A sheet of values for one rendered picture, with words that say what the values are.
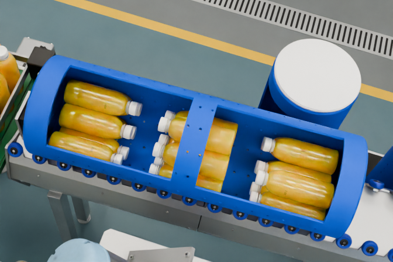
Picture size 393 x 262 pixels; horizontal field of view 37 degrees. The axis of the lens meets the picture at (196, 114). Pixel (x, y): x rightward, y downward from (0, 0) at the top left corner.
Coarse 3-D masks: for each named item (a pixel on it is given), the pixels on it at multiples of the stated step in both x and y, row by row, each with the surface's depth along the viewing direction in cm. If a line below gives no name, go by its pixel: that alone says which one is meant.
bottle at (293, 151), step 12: (276, 144) 158; (288, 144) 157; (300, 144) 157; (312, 144) 158; (276, 156) 159; (288, 156) 157; (300, 156) 156; (312, 156) 156; (324, 156) 156; (336, 156) 156; (312, 168) 158; (324, 168) 156
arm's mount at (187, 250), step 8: (168, 248) 127; (176, 248) 125; (184, 248) 123; (192, 248) 122; (128, 256) 133; (136, 256) 132; (144, 256) 130; (152, 256) 128; (160, 256) 127; (168, 256) 125; (176, 256) 124; (184, 256) 122; (192, 256) 122
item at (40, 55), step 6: (36, 48) 182; (42, 48) 182; (30, 54) 181; (36, 54) 181; (42, 54) 181; (48, 54) 181; (54, 54) 182; (30, 60) 179; (36, 60) 180; (42, 60) 180; (30, 66) 180; (36, 66) 179; (42, 66) 179; (30, 72) 183; (36, 72) 182
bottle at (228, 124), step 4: (180, 112) 160; (184, 112) 159; (188, 112) 159; (172, 116) 160; (176, 116) 159; (180, 116) 159; (184, 116) 158; (216, 120) 158; (220, 120) 159; (224, 120) 159; (216, 124) 158; (220, 124) 158; (224, 124) 158; (228, 124) 158; (232, 124) 159; (236, 124) 159; (228, 128) 157; (232, 128) 158; (236, 128) 158; (236, 132) 158
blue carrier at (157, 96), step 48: (48, 96) 148; (144, 96) 170; (192, 96) 153; (144, 144) 173; (192, 144) 145; (240, 144) 172; (336, 144) 166; (192, 192) 151; (240, 192) 167; (336, 192) 144
